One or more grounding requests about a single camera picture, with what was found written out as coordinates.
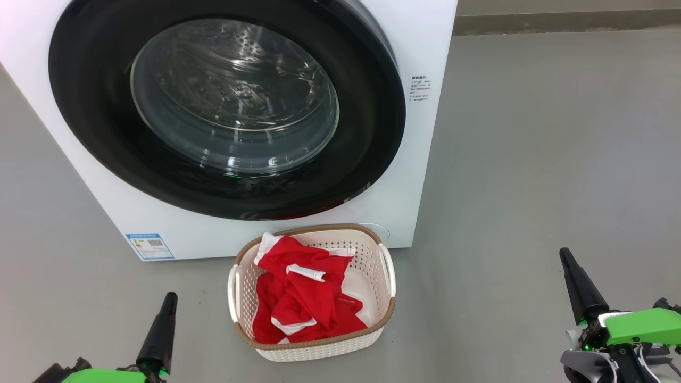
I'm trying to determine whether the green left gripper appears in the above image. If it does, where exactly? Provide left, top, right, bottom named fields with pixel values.
left=61, top=292, right=178, bottom=383

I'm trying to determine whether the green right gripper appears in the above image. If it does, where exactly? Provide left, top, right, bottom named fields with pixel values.
left=559, top=247, right=681, bottom=352

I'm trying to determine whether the washing machine door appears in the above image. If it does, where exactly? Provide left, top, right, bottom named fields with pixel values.
left=48, top=0, right=406, bottom=221

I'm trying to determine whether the white washing machine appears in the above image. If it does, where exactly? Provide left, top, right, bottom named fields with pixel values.
left=0, top=0, right=458, bottom=262

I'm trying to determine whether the cream perforated laundry basket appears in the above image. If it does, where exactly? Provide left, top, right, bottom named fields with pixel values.
left=228, top=223, right=397, bottom=363

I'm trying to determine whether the blue energy label sticker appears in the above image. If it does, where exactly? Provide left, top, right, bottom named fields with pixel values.
left=126, top=232, right=175, bottom=261

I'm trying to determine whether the round white filter cover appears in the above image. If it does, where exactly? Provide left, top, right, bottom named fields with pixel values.
left=356, top=222, right=391, bottom=248

